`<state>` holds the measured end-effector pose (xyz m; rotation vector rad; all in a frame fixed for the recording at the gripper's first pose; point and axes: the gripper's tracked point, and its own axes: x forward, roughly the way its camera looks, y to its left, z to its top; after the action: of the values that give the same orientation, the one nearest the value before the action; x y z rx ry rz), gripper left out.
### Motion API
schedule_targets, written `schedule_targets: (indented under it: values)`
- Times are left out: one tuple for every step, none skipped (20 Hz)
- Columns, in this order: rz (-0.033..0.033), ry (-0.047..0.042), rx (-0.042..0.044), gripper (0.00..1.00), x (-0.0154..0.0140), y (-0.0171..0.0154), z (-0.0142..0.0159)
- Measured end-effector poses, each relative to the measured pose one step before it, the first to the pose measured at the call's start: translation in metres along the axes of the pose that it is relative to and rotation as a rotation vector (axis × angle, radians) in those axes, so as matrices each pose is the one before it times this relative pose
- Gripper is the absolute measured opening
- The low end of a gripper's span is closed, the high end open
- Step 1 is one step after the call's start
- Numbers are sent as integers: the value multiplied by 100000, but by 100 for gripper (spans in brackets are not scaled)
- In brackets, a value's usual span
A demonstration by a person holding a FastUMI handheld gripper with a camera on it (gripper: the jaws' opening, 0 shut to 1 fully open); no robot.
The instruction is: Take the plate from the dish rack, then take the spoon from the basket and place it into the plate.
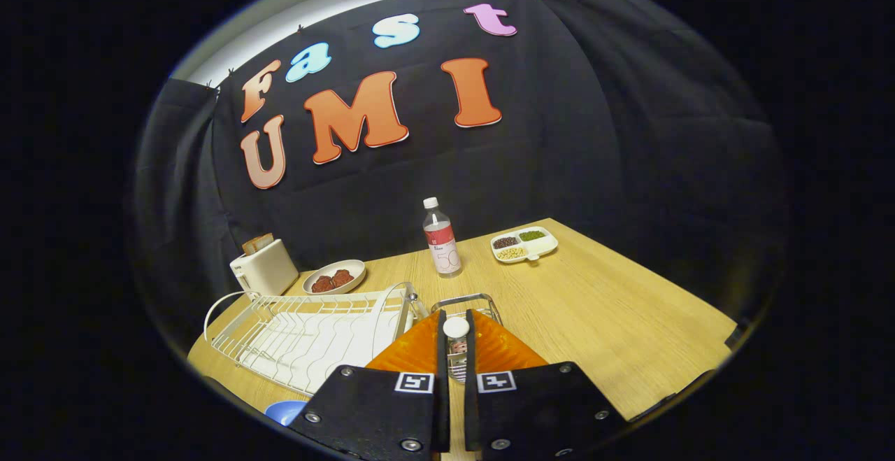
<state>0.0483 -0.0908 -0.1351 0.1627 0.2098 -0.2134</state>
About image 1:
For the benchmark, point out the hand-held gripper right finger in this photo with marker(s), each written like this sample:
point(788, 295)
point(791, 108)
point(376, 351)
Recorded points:
point(470, 412)

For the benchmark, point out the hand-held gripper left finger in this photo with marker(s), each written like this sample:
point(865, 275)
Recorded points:
point(442, 412)

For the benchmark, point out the blue plate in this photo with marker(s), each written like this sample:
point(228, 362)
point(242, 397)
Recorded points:
point(285, 412)

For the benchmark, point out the beige round plate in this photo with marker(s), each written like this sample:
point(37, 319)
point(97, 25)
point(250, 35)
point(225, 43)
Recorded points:
point(356, 275)

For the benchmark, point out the white divided dish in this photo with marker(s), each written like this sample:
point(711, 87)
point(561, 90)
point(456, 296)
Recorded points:
point(545, 245)

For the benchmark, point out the clear water bottle red label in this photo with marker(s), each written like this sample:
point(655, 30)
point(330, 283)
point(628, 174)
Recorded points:
point(444, 251)

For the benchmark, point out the pile of yellow beans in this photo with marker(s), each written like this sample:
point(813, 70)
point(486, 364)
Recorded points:
point(510, 253)

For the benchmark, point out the red meat piece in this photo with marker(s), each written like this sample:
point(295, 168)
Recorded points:
point(322, 284)
point(342, 278)

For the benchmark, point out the pile of brown beans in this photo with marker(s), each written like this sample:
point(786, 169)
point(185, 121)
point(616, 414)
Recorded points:
point(505, 242)

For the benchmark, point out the pile of green beans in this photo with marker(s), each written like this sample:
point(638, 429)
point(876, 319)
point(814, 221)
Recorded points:
point(532, 235)

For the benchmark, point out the white toaster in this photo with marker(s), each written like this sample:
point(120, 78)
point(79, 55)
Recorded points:
point(266, 272)

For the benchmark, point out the brown toast slice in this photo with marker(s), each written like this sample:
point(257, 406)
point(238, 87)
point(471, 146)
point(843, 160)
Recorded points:
point(251, 245)
point(266, 240)

